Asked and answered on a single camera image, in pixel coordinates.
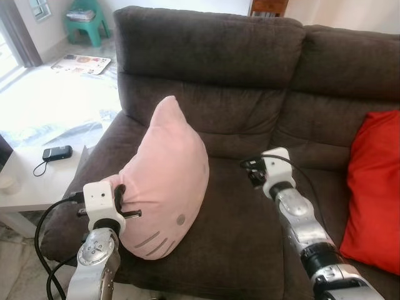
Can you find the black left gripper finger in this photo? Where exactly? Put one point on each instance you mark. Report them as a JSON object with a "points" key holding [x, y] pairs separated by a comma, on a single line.
{"points": [[124, 189]]}

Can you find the pink cat face pillow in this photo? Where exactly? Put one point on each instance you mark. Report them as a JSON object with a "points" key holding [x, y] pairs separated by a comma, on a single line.
{"points": [[169, 169]]}

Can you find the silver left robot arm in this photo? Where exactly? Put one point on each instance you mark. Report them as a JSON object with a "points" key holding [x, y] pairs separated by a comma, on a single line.
{"points": [[94, 262]]}

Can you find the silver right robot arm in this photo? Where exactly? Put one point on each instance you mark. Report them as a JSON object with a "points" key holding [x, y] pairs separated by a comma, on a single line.
{"points": [[300, 219]]}

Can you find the dark grey fabric sofa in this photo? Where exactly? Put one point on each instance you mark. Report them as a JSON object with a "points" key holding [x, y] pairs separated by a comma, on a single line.
{"points": [[250, 62]]}

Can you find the red rectangular pillow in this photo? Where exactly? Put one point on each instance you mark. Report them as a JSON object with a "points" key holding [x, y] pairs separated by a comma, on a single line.
{"points": [[375, 187]]}

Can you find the white side table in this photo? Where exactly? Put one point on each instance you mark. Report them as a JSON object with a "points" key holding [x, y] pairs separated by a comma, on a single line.
{"points": [[37, 187]]}

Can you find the printed magazine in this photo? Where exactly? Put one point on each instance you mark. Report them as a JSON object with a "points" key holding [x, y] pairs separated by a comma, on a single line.
{"points": [[81, 64]]}

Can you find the teal plastic stool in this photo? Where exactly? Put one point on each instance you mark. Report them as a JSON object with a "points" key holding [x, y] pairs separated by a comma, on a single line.
{"points": [[94, 31]]}

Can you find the brown wooden side table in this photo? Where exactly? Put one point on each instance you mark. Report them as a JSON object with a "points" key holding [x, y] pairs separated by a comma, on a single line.
{"points": [[269, 6]]}

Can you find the stack of books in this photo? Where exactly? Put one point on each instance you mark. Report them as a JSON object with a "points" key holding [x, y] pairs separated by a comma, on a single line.
{"points": [[80, 15]]}

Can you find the grey brown curtain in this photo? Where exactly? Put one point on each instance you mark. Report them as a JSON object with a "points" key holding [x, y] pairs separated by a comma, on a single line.
{"points": [[22, 37]]}

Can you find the white framed window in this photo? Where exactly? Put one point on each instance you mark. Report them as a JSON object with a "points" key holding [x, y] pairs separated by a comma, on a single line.
{"points": [[39, 9]]}

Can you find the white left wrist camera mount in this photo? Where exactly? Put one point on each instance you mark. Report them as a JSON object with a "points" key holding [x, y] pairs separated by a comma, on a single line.
{"points": [[99, 197]]}

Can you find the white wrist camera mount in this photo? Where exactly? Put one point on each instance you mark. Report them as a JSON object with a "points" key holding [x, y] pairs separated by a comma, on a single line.
{"points": [[99, 197], [278, 165]]}

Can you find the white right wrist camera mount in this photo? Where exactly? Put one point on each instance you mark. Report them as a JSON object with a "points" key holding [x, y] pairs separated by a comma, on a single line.
{"points": [[278, 165]]}

